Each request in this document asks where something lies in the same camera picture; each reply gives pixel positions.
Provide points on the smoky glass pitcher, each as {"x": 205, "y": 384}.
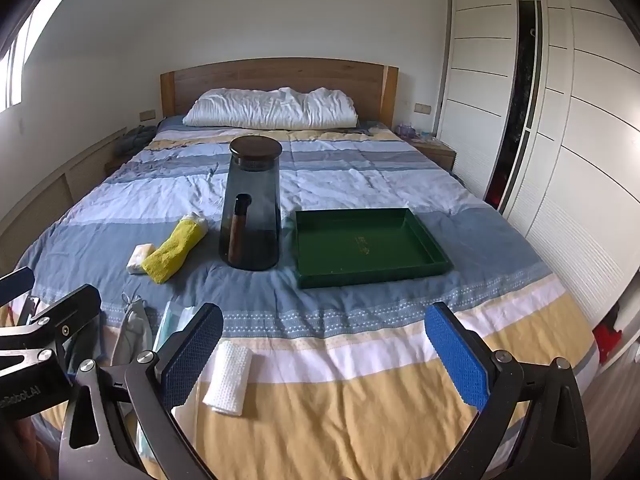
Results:
{"x": 252, "y": 185}

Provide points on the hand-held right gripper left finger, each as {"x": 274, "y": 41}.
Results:
{"x": 192, "y": 355}

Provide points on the white wardrobe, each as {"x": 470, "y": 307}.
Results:
{"x": 590, "y": 135}

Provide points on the wall switch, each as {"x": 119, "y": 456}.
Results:
{"x": 147, "y": 115}
{"x": 422, "y": 108}

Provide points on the white waffle cloth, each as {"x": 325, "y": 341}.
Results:
{"x": 227, "y": 380}

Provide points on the small clear container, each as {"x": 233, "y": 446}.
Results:
{"x": 426, "y": 135}

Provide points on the dark knitted cloth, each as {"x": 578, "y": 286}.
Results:
{"x": 132, "y": 140}

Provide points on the red item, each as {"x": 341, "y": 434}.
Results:
{"x": 605, "y": 337}

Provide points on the clear zip bag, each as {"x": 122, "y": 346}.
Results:
{"x": 172, "y": 317}

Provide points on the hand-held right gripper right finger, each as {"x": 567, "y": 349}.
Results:
{"x": 457, "y": 360}

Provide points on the small purple container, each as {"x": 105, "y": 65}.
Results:
{"x": 405, "y": 130}

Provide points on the yellow towel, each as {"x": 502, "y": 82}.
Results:
{"x": 170, "y": 252}

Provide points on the wooden headboard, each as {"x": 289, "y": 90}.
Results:
{"x": 280, "y": 72}

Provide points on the wooden nightstand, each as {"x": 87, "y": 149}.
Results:
{"x": 115, "y": 164}
{"x": 440, "y": 152}

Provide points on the grey face mask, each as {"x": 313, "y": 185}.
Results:
{"x": 131, "y": 332}

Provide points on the small white pack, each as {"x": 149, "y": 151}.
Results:
{"x": 137, "y": 258}

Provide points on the window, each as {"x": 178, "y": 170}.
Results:
{"x": 12, "y": 75}

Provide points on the white pillow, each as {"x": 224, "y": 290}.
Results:
{"x": 270, "y": 107}

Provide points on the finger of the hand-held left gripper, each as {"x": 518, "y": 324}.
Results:
{"x": 15, "y": 282}
{"x": 70, "y": 310}

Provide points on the green tray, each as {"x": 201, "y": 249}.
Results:
{"x": 360, "y": 260}

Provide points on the bed with striped duvet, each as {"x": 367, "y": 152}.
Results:
{"x": 350, "y": 185}

